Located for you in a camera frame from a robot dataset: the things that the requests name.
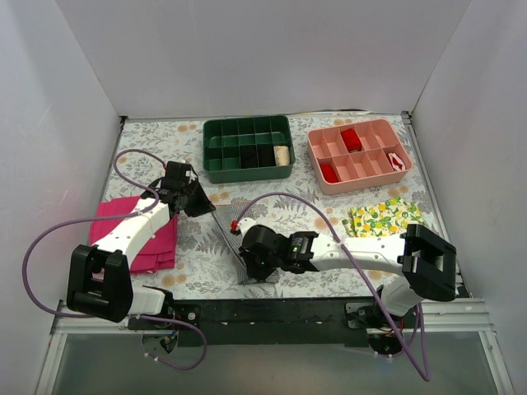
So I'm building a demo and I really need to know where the grey striped boxer underwear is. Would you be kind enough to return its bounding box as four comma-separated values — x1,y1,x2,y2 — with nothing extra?
210,201,282,287

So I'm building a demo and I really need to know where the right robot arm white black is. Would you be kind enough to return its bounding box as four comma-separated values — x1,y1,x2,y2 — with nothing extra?
232,218,456,327

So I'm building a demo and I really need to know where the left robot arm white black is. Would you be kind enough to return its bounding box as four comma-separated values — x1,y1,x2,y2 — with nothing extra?
67,161,215,329

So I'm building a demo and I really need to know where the pink folded cloth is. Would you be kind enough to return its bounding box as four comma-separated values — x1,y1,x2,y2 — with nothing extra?
88,196,178,274

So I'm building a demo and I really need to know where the black rolled cloth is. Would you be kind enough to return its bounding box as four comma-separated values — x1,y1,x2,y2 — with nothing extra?
257,145,276,168
240,146,258,169

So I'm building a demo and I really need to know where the green divided organizer tray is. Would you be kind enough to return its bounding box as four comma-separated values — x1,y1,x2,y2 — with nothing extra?
202,115,296,184

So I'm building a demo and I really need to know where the beige rolled sock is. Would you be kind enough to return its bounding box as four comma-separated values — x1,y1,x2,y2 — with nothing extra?
273,146,291,166

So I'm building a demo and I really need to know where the red rolled cloth lower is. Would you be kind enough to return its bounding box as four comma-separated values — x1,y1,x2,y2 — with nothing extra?
319,163,339,184

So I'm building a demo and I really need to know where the pink divided organizer tray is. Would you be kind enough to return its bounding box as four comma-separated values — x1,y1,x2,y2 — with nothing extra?
307,119,413,195

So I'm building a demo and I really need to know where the lemon print folded cloth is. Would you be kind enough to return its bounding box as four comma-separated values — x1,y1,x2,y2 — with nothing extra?
342,197,426,238

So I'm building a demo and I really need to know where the red rolled cloth upper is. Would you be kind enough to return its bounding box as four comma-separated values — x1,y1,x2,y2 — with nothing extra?
341,128,362,153

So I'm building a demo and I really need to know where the red white rolled cloth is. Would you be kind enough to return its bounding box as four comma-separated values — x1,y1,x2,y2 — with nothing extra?
386,152,407,172

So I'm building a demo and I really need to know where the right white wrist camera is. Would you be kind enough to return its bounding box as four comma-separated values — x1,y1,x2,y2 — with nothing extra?
230,218,257,235

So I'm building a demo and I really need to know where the black metal base rail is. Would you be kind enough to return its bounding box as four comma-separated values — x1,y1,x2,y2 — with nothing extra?
127,294,413,351

